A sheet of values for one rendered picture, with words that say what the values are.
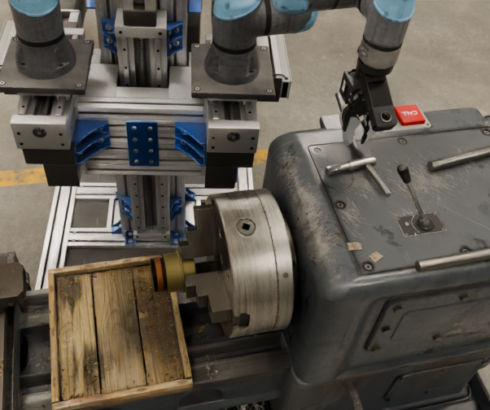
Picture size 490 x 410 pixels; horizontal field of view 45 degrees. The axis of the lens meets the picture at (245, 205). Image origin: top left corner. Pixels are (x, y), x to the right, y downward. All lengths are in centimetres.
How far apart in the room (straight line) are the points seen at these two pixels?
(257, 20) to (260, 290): 70
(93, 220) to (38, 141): 95
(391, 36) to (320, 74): 257
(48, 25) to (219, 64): 43
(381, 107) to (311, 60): 262
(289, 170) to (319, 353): 39
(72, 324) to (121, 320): 11
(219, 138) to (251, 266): 51
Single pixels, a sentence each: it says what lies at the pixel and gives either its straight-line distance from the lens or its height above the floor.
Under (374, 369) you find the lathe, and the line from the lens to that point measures 150.
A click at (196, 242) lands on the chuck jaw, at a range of 127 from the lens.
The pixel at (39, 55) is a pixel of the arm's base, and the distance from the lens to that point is 163.
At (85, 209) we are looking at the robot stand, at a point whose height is 21.
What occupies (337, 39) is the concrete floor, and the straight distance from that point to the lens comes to 403.
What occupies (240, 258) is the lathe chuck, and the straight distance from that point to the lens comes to 117.
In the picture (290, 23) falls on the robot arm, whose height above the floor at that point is 132.
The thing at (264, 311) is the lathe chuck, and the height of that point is 112.
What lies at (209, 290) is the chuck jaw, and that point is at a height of 111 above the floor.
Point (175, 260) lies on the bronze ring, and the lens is 127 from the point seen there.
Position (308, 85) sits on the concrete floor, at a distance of 360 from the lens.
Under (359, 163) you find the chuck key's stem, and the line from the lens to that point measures 130.
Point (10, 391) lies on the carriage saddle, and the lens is 139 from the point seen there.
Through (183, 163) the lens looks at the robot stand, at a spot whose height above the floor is 86.
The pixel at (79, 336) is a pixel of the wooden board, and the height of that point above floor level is 88.
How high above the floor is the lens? 216
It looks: 49 degrees down
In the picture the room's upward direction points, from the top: 7 degrees clockwise
